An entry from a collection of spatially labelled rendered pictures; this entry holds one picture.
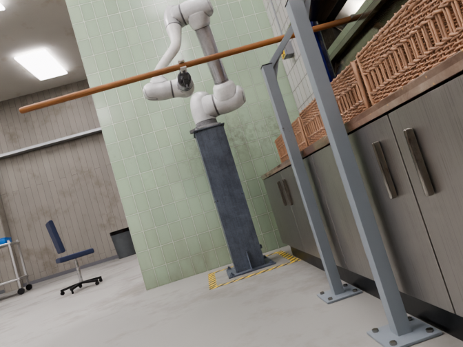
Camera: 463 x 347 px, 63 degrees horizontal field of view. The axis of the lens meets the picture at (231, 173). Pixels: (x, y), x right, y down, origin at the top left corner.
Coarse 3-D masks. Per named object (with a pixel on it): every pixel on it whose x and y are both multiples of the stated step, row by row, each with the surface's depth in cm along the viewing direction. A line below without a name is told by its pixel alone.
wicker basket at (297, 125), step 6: (300, 120) 165; (294, 126) 174; (300, 126) 165; (294, 132) 176; (300, 132) 169; (282, 138) 201; (300, 138) 171; (306, 138) 164; (276, 144) 218; (282, 144) 204; (300, 144) 173; (306, 144) 164; (282, 150) 209; (300, 150) 175; (282, 156) 211; (288, 156) 200
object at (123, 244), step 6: (126, 228) 844; (114, 234) 836; (120, 234) 836; (126, 234) 841; (114, 240) 839; (120, 240) 836; (126, 240) 839; (114, 246) 848; (120, 246) 836; (126, 246) 838; (132, 246) 847; (120, 252) 837; (126, 252) 837; (132, 252) 844; (120, 258) 841
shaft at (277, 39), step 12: (324, 24) 195; (336, 24) 196; (276, 36) 193; (240, 48) 190; (252, 48) 191; (192, 60) 188; (204, 60) 188; (156, 72) 186; (168, 72) 187; (108, 84) 183; (120, 84) 184; (60, 96) 181; (72, 96) 181; (24, 108) 179; (36, 108) 180
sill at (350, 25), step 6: (366, 0) 175; (372, 0) 170; (360, 6) 181; (366, 6) 177; (360, 12) 183; (354, 18) 190; (348, 24) 197; (354, 24) 192; (342, 30) 205; (348, 30) 199; (342, 36) 207; (336, 42) 216; (330, 48) 226; (330, 54) 229
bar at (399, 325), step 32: (288, 0) 105; (288, 32) 155; (320, 64) 103; (320, 96) 102; (288, 128) 150; (352, 160) 101; (352, 192) 100; (320, 224) 147; (320, 256) 149; (384, 256) 99; (352, 288) 147; (384, 288) 98; (416, 320) 103
